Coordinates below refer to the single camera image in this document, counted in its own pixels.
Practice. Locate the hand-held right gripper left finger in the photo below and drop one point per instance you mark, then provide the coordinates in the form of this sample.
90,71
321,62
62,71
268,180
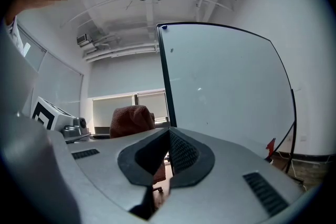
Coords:
105,162

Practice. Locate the grey window roller blind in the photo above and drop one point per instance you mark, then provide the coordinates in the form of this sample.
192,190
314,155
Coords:
152,105
113,110

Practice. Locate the white ceiling pipes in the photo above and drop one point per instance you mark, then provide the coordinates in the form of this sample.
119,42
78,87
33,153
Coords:
120,51

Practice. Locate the red sticker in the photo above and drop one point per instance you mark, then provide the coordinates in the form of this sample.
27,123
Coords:
271,147

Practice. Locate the person's white shirt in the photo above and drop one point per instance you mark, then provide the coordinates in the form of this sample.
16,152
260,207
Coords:
26,165

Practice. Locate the whiteboard with black frame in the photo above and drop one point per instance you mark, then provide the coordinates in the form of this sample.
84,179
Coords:
168,91

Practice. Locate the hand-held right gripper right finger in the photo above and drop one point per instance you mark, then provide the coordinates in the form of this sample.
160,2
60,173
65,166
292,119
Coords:
223,191

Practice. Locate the ceiling air vent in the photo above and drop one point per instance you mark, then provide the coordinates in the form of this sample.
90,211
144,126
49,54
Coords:
84,40

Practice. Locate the reddish-brown knitted cloth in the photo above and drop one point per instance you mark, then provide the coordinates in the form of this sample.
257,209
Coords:
131,120

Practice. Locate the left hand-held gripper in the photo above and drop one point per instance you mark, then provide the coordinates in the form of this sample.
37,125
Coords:
44,115

